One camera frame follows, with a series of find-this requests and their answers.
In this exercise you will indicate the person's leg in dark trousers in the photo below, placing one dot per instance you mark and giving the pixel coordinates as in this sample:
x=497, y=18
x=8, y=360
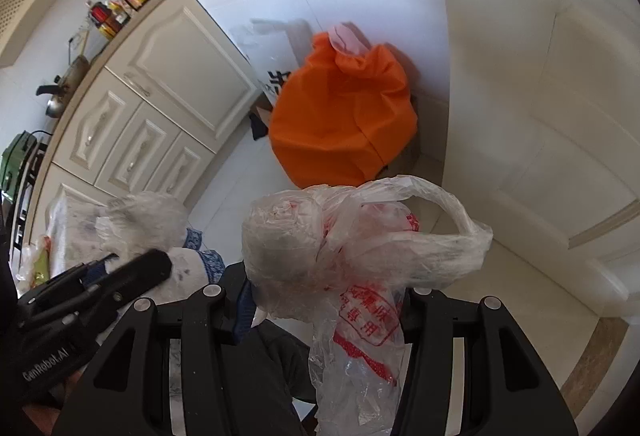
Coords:
x=272, y=366

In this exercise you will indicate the white rice sack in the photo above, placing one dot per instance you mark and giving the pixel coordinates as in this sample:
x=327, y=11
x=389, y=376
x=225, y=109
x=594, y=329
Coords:
x=270, y=55

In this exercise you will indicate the red printed clear plastic bag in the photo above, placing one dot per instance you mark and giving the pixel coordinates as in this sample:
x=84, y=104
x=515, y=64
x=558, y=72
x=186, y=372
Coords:
x=390, y=266

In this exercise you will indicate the black stove grate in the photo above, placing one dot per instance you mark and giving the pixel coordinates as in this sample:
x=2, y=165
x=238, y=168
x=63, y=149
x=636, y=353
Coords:
x=27, y=196

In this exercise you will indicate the green appliance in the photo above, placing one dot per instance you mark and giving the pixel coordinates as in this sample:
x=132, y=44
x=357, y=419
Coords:
x=15, y=160

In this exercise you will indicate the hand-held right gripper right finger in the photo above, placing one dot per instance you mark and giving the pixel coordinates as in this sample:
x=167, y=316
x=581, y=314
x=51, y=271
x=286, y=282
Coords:
x=425, y=321

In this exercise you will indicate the brown cardboard box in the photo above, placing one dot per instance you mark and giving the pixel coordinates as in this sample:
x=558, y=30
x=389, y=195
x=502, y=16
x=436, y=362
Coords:
x=405, y=145

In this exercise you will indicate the orange fabric bag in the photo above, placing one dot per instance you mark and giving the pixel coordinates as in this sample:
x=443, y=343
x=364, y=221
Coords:
x=340, y=125

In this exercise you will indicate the dark cloth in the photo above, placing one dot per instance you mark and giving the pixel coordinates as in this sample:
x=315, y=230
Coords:
x=260, y=128

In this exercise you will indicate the pink plastic item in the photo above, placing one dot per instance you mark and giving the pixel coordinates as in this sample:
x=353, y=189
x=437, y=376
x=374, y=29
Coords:
x=347, y=40

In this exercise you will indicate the white door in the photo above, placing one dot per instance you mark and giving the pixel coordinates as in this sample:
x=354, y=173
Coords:
x=540, y=90

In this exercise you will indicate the cream kitchen cabinet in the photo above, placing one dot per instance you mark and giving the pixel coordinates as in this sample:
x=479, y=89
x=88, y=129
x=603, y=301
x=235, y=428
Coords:
x=175, y=80

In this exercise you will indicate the yellow snack wrapper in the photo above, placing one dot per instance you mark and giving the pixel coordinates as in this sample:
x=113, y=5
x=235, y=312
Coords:
x=37, y=263

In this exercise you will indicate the metal wok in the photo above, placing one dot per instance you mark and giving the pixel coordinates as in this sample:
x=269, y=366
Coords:
x=75, y=73

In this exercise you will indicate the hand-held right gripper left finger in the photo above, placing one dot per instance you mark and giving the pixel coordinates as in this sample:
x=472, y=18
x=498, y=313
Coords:
x=207, y=318

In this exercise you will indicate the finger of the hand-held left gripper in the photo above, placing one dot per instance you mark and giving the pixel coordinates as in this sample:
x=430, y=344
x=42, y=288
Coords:
x=145, y=271
x=75, y=275

